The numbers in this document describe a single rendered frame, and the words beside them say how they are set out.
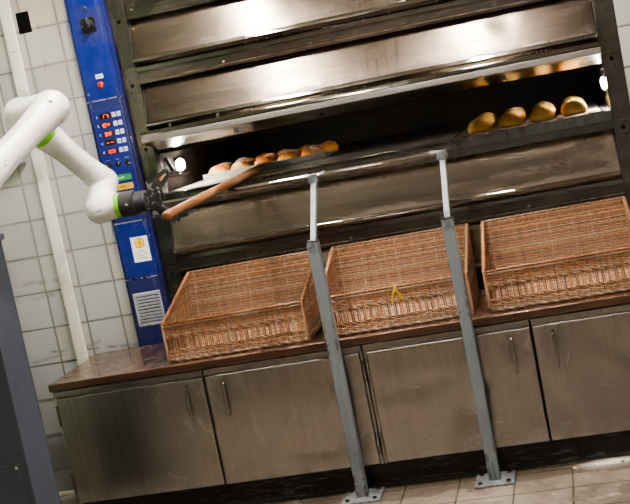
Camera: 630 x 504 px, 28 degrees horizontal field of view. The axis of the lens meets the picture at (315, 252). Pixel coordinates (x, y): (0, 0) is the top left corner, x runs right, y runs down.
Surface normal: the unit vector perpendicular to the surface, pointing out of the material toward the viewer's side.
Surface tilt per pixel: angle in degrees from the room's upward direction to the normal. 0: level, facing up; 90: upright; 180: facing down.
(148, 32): 70
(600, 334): 92
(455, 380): 90
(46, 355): 90
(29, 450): 90
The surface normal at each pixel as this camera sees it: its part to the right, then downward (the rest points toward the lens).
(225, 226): -0.24, -0.18
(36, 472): 0.97, -0.17
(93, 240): -0.18, 0.15
